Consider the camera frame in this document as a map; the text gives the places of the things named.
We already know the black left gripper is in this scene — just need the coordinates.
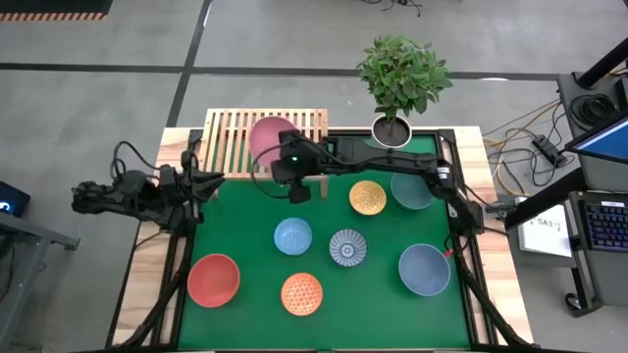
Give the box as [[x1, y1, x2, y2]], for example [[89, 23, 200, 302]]
[[164, 163, 228, 205]]

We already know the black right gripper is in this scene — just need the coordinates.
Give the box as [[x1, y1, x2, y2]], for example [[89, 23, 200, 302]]
[[271, 128, 326, 186]]

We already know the plain pink bowl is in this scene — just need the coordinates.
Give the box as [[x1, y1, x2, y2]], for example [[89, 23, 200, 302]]
[[248, 116, 299, 169]]

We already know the light blue bowl navy exterior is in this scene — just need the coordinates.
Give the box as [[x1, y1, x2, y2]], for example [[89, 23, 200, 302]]
[[273, 217, 314, 257]]

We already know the yellow honeycomb patterned bowl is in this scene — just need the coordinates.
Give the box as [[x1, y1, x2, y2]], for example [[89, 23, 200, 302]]
[[348, 179, 388, 217]]

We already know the plain coral red bowl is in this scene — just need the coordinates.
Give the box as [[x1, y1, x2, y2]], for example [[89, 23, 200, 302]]
[[186, 252, 241, 309]]

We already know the orange bowl teal star exterior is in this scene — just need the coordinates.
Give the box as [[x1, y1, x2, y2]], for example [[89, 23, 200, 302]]
[[280, 272, 325, 318]]

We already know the plain teal green bowl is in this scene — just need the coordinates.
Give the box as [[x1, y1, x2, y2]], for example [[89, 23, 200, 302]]
[[390, 172, 437, 211]]

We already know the plain grey-blue bowl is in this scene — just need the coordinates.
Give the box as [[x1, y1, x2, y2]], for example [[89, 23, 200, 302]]
[[397, 242, 452, 298]]

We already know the wooden slatted shelf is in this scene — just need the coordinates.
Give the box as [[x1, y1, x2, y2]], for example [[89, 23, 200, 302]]
[[195, 107, 331, 200]]

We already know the green plant in white pot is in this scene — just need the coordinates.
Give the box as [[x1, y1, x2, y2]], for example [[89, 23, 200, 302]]
[[355, 33, 455, 150]]

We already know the green table mat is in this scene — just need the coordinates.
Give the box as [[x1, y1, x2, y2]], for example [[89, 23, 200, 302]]
[[177, 134, 472, 350]]

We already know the grey metal desk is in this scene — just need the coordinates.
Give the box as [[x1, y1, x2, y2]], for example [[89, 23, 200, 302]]
[[0, 210, 82, 352]]

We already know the black device with light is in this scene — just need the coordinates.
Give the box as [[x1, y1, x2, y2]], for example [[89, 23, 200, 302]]
[[0, 180, 31, 220]]

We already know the hazard striped black mat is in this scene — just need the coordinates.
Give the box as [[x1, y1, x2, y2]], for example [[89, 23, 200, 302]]
[[0, 0, 114, 23]]

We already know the black diagonal bar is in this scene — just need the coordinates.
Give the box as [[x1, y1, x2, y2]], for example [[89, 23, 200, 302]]
[[503, 169, 588, 230]]

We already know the black power strip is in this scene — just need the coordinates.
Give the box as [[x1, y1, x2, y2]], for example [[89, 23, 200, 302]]
[[531, 134, 570, 169]]

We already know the white paper sheet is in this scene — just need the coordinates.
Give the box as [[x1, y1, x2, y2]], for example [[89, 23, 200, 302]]
[[517, 215, 574, 259]]

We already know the monitor with blue screen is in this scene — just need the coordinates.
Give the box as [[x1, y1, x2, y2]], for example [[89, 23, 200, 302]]
[[563, 115, 628, 166]]

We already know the backlit black keyboard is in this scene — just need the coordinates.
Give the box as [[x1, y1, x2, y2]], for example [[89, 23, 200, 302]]
[[578, 198, 628, 254]]

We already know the black pole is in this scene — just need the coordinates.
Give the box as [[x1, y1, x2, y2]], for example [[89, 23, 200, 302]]
[[578, 36, 628, 89]]

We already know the grey equipment cart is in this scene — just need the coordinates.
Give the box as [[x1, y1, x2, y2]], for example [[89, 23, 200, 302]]
[[556, 71, 628, 318]]

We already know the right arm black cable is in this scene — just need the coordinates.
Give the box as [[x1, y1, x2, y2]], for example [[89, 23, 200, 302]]
[[249, 144, 295, 201]]

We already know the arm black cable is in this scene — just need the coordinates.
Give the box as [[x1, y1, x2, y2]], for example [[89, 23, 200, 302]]
[[249, 144, 295, 201], [111, 140, 166, 180]]

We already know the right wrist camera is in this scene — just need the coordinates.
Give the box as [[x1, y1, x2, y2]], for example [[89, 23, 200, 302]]
[[288, 183, 312, 205]]

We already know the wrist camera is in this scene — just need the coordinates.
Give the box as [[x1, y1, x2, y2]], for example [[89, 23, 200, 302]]
[[288, 183, 312, 205], [182, 201, 205, 227]]

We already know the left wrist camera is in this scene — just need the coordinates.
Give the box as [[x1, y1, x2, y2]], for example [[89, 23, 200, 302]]
[[182, 201, 205, 227]]

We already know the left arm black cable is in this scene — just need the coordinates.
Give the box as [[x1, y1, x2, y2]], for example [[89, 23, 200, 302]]
[[111, 140, 166, 180]]

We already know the black metal table frame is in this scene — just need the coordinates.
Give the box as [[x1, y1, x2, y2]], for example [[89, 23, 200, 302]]
[[105, 127, 536, 353]]

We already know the black cable bundle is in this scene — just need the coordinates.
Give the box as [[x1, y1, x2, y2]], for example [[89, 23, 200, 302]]
[[360, 0, 424, 19]]

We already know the yellow floor cable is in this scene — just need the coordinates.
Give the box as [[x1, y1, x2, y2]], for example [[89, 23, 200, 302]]
[[483, 100, 563, 197]]

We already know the black floor cable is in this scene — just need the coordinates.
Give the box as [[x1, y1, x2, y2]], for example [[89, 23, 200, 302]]
[[490, 102, 570, 190]]

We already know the coiled black cable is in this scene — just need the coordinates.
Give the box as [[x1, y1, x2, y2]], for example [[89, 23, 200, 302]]
[[569, 92, 617, 129]]

